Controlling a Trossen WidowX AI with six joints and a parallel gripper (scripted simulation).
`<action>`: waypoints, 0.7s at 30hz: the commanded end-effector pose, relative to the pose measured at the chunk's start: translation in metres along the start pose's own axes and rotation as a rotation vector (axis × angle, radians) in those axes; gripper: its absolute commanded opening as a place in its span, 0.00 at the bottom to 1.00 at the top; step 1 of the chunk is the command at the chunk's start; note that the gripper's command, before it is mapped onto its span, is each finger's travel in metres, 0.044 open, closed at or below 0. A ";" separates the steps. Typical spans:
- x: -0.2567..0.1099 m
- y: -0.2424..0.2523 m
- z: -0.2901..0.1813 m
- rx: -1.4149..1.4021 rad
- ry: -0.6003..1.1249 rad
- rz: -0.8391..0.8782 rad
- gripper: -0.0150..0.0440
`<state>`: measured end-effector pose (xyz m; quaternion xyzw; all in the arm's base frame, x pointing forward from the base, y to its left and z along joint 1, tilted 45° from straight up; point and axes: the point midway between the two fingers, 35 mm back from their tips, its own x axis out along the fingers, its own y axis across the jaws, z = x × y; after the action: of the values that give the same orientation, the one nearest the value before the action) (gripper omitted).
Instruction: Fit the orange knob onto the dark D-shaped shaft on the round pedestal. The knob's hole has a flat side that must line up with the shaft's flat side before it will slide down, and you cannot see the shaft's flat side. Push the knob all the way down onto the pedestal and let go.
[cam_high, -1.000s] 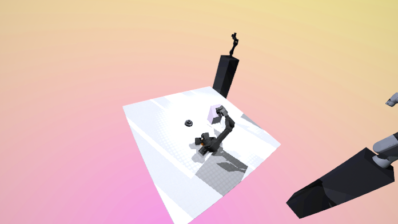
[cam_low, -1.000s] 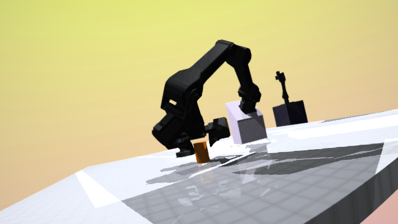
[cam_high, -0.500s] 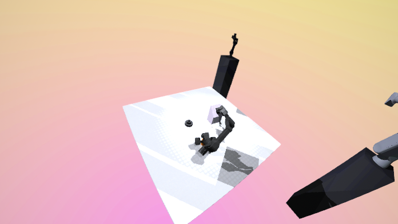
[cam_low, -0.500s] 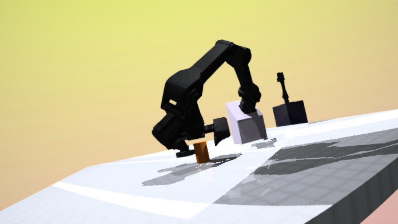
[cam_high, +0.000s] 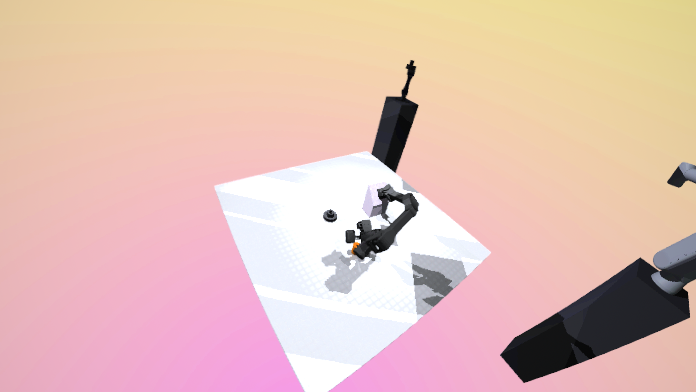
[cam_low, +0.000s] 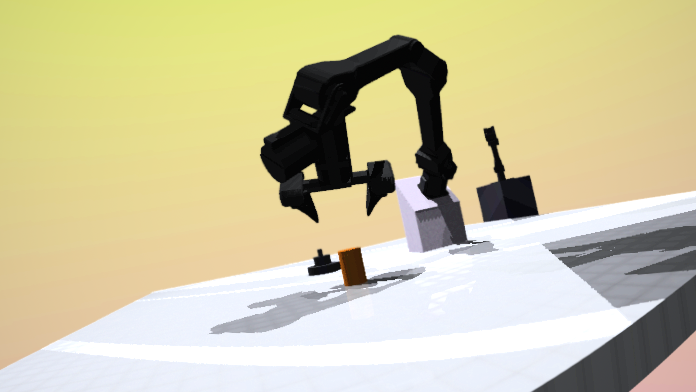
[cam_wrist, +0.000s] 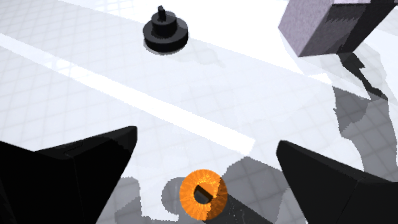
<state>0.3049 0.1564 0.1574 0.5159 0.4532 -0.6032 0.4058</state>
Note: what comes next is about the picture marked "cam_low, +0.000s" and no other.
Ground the orange cylinder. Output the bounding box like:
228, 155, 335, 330
337, 247, 368, 286

